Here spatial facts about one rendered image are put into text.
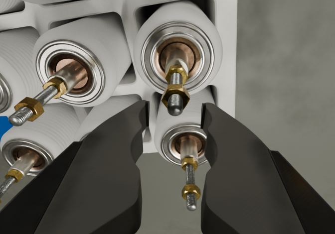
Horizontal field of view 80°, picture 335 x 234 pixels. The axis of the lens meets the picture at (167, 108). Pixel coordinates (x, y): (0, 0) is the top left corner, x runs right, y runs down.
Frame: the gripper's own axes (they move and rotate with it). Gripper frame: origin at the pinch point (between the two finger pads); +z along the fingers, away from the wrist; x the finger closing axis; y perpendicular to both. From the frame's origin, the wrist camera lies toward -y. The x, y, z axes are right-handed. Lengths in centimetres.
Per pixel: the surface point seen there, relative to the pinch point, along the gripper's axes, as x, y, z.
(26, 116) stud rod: -11.2, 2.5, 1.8
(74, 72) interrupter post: -10.7, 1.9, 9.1
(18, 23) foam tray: -21.2, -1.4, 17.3
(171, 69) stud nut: -0.4, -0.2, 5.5
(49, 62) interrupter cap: -13.6, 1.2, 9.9
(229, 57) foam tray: 7.1, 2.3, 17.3
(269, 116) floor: 24.9, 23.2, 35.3
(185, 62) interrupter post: 0.7, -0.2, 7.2
